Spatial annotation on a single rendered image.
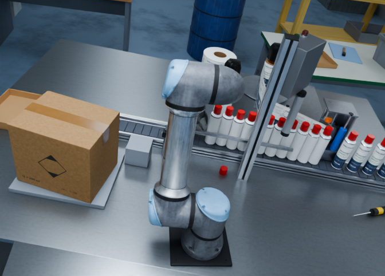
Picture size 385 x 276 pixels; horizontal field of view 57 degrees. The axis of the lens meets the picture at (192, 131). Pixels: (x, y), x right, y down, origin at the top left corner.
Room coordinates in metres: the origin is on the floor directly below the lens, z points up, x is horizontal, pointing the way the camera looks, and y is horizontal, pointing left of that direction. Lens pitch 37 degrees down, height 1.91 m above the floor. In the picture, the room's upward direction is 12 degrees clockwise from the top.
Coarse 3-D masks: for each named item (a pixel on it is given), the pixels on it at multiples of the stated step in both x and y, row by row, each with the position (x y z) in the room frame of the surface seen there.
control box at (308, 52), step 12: (300, 36) 1.26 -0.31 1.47; (312, 36) 1.29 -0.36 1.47; (300, 48) 1.15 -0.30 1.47; (312, 48) 1.17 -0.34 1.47; (300, 60) 1.14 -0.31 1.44; (312, 60) 1.20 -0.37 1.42; (288, 72) 1.15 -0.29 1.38; (300, 72) 1.14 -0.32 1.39; (312, 72) 1.25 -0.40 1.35; (288, 84) 1.14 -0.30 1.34; (300, 84) 1.18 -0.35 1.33; (288, 96) 1.13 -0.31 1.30
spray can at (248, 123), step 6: (252, 114) 1.30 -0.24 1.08; (246, 120) 1.30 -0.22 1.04; (252, 120) 1.29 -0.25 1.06; (246, 126) 1.29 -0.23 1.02; (252, 126) 1.29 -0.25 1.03; (246, 132) 1.28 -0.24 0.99; (246, 138) 1.28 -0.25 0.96; (240, 144) 1.29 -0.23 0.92; (246, 144) 1.29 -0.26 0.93; (240, 150) 1.28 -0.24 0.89
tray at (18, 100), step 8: (0, 96) 1.33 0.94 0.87; (8, 96) 1.39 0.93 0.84; (16, 96) 1.41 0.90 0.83; (24, 96) 1.41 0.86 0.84; (32, 96) 1.41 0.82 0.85; (40, 96) 1.41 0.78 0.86; (0, 104) 1.32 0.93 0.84; (8, 104) 1.33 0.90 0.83; (16, 104) 1.34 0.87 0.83; (24, 104) 1.36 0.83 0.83; (0, 112) 1.26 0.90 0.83; (8, 112) 1.27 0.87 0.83; (16, 112) 1.28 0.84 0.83; (0, 120) 1.20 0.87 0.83; (8, 120) 1.22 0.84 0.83; (0, 128) 1.15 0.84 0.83
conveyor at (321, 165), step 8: (120, 128) 1.27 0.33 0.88; (128, 128) 1.28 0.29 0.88; (136, 128) 1.29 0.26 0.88; (144, 128) 1.31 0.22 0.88; (152, 128) 1.32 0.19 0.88; (160, 128) 1.33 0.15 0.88; (152, 136) 1.26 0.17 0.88; (160, 136) 1.27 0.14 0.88; (200, 136) 1.33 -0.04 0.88; (200, 144) 1.27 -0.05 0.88; (216, 144) 1.30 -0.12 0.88; (240, 152) 1.28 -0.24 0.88; (280, 160) 1.28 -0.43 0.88; (288, 160) 1.29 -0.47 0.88; (296, 160) 1.30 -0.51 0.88; (320, 160) 1.34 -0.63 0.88; (320, 168) 1.28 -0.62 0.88; (328, 168) 1.29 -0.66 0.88; (344, 168) 1.32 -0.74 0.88; (360, 168) 1.34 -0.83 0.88; (360, 176) 1.28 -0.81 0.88; (368, 176) 1.30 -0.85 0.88; (376, 176) 1.31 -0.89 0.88
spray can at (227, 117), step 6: (228, 108) 1.30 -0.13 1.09; (222, 114) 1.32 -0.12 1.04; (228, 114) 1.30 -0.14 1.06; (222, 120) 1.30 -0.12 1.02; (228, 120) 1.29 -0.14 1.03; (222, 126) 1.29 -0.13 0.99; (228, 126) 1.29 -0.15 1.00; (222, 132) 1.29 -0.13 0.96; (228, 132) 1.30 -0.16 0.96; (216, 138) 1.31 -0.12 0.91; (222, 144) 1.29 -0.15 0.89
